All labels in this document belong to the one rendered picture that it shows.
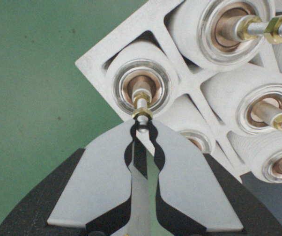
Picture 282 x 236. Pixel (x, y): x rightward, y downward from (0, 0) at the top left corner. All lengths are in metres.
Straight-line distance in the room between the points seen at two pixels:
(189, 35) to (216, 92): 0.11
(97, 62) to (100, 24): 0.19
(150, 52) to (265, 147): 0.23
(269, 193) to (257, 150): 0.32
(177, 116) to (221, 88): 0.08
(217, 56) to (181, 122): 0.10
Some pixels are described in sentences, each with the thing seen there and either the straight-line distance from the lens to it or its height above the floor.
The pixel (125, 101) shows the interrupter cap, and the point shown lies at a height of 0.25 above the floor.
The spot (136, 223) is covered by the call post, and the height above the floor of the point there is 0.28.
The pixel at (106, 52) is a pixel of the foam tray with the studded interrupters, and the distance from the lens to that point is 0.28.
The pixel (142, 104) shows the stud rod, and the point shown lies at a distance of 0.16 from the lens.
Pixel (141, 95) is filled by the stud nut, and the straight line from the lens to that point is 0.17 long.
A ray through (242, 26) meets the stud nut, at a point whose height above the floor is 0.29.
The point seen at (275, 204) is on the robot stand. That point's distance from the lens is 0.63.
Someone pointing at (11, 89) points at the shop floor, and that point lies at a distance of 0.60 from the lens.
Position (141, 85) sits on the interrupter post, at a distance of 0.20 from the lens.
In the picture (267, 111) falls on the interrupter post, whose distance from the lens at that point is 0.26.
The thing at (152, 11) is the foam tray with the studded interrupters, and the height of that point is 0.18.
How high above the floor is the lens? 0.46
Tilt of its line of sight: 62 degrees down
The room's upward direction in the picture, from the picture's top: 180 degrees clockwise
